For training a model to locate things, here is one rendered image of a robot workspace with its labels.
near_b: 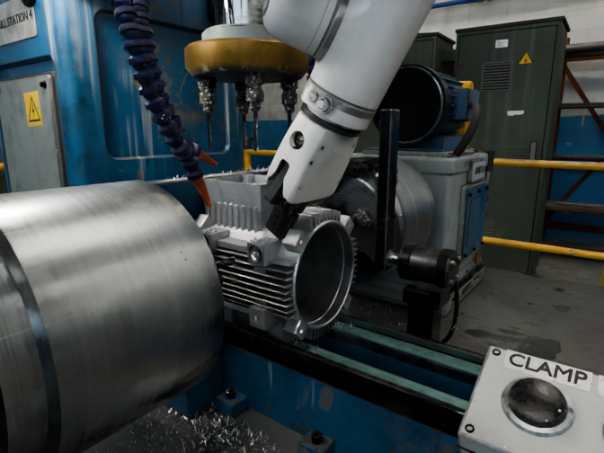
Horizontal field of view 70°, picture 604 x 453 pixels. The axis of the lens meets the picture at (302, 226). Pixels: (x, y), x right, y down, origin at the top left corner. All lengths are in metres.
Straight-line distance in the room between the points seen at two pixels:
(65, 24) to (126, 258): 0.43
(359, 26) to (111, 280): 0.32
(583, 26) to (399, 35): 5.14
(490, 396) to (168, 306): 0.26
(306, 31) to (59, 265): 0.30
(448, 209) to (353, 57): 0.59
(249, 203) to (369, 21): 0.30
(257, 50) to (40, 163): 0.41
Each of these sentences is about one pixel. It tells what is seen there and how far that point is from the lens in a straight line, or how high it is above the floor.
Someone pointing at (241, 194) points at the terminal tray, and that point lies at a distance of 0.63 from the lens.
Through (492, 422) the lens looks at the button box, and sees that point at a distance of 0.29.
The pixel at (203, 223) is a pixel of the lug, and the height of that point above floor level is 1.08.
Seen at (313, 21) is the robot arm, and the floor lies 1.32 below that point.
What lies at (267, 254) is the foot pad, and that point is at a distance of 0.56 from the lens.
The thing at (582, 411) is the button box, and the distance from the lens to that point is 0.30.
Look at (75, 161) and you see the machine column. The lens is 0.73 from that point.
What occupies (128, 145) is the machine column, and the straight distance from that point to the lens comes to 0.77.
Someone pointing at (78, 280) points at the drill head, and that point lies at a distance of 0.37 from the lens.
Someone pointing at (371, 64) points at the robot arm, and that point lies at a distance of 0.46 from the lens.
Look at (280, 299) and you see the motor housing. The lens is 0.56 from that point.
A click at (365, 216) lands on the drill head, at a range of 0.78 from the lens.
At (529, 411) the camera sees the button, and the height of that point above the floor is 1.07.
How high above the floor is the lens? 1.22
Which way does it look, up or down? 13 degrees down
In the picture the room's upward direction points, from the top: straight up
